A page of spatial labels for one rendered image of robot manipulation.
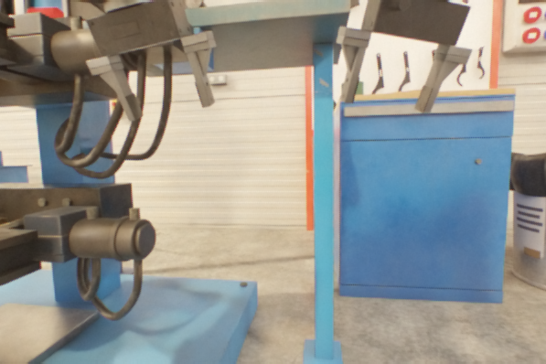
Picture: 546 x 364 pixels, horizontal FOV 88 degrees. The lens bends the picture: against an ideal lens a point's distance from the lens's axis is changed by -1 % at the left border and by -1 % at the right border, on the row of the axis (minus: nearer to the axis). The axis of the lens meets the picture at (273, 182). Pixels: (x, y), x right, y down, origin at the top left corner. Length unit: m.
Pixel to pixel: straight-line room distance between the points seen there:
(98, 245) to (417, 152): 1.24
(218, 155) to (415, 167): 1.79
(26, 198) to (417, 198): 1.45
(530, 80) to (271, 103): 2.04
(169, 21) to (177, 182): 2.46
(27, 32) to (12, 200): 0.51
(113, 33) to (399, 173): 1.19
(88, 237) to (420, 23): 0.81
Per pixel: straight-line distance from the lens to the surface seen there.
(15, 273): 0.85
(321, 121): 0.90
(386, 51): 2.68
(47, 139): 1.37
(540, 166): 1.82
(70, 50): 0.86
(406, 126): 1.40
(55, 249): 0.89
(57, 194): 1.05
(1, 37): 0.90
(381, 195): 1.39
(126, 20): 0.49
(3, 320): 1.41
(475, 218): 1.54
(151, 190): 3.01
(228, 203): 2.70
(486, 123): 1.53
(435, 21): 0.50
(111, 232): 0.80
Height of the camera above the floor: 0.70
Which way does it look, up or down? 6 degrees down
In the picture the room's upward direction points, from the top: 1 degrees counter-clockwise
